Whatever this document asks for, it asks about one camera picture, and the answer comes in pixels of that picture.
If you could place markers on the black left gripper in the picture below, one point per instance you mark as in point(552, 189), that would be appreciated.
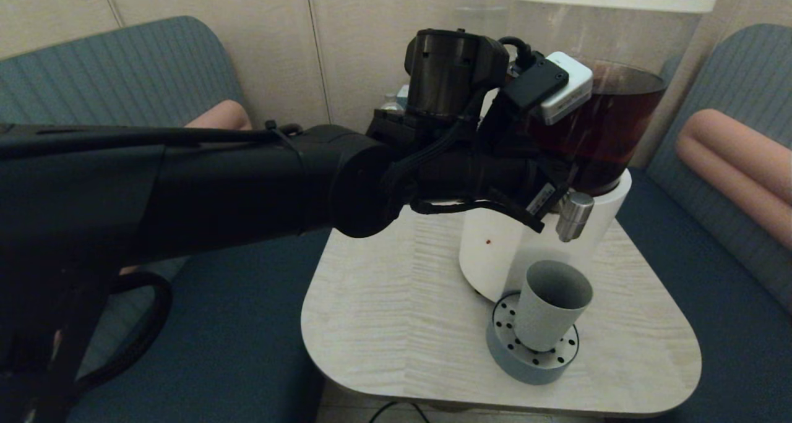
point(513, 157)

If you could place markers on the steel dispenser tap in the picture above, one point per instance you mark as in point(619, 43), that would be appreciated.
point(575, 216)

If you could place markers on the grey plastic cup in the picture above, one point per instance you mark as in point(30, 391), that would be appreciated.
point(547, 315)

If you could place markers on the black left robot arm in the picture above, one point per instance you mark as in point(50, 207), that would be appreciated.
point(216, 188)

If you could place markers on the large white tea dispenser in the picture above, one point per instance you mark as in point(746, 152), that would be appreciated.
point(619, 120)

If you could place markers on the pink bolster cushion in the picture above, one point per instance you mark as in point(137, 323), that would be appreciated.
point(223, 115)
point(736, 157)

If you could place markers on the small blue-grey box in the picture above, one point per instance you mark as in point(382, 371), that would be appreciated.
point(402, 95)

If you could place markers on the round grey drip tray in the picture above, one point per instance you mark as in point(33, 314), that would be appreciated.
point(526, 367)

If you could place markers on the clear plastic bottle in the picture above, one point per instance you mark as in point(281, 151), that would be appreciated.
point(391, 104)

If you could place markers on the small white water dispenser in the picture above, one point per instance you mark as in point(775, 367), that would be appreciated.
point(482, 5)

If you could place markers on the teal upholstered bench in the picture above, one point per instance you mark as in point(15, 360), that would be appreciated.
point(742, 70)
point(124, 70)

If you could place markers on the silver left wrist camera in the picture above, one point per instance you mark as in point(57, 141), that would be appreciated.
point(566, 95)

